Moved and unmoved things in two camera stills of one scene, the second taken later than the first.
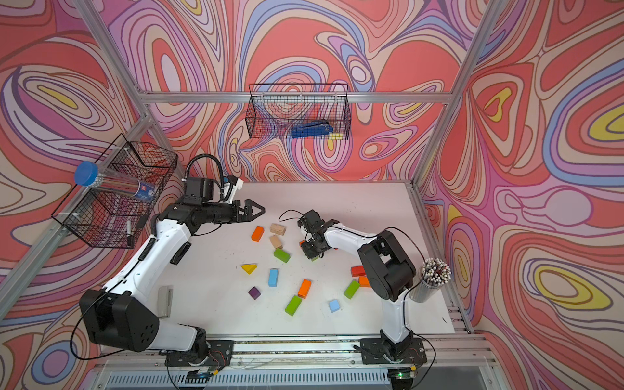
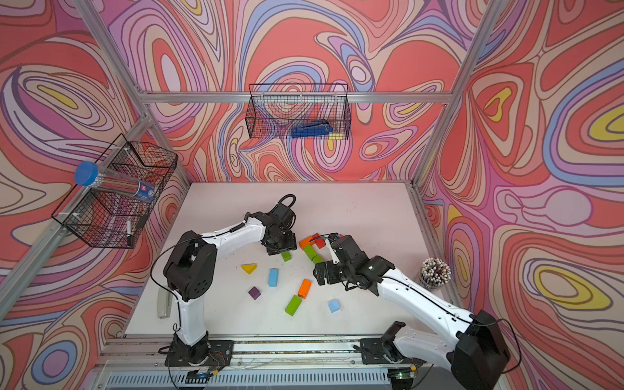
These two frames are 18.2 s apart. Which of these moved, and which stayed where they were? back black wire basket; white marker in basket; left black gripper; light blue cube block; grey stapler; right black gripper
Moved: left black gripper; right black gripper
Stayed: back black wire basket; light blue cube block; white marker in basket; grey stapler
